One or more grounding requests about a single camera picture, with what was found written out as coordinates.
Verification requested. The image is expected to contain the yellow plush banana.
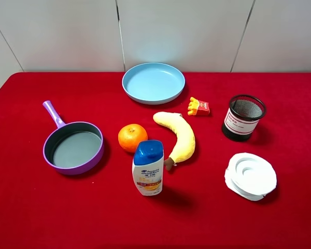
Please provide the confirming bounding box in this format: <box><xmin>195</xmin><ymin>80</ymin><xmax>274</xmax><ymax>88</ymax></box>
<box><xmin>153</xmin><ymin>112</ymin><xmax>196</xmax><ymax>171</ymax></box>

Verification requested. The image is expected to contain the orange fruit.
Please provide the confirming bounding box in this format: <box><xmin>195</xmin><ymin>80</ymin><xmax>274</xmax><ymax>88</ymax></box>
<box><xmin>118</xmin><ymin>123</ymin><xmax>148</xmax><ymax>153</ymax></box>

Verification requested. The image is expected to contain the light blue plate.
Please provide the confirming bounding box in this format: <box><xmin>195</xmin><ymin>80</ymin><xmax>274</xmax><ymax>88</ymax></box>
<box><xmin>122</xmin><ymin>63</ymin><xmax>186</xmax><ymax>105</ymax></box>

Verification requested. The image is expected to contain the white blue shampoo bottle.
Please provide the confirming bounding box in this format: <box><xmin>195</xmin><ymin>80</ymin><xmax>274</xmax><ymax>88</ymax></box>
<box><xmin>132</xmin><ymin>140</ymin><xmax>164</xmax><ymax>196</ymax></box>

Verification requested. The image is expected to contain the toy french fries box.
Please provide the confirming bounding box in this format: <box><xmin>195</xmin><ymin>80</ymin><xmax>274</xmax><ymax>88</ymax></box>
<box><xmin>188</xmin><ymin>97</ymin><xmax>210</xmax><ymax>116</ymax></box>

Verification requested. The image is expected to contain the purple frying pan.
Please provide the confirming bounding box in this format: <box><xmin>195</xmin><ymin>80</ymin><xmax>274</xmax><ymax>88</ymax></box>
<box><xmin>43</xmin><ymin>101</ymin><xmax>105</xmax><ymax>175</ymax></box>

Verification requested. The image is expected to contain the black mesh pen holder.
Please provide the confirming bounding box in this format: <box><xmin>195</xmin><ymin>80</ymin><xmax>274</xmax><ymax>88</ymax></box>
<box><xmin>222</xmin><ymin>94</ymin><xmax>266</xmax><ymax>142</ymax></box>

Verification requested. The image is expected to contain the red tablecloth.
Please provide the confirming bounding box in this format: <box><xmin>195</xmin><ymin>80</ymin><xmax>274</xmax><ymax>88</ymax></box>
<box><xmin>0</xmin><ymin>72</ymin><xmax>311</xmax><ymax>249</ymax></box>

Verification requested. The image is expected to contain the white round lid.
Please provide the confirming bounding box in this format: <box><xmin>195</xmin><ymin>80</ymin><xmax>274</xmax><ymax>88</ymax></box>
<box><xmin>224</xmin><ymin>153</ymin><xmax>277</xmax><ymax>201</ymax></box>

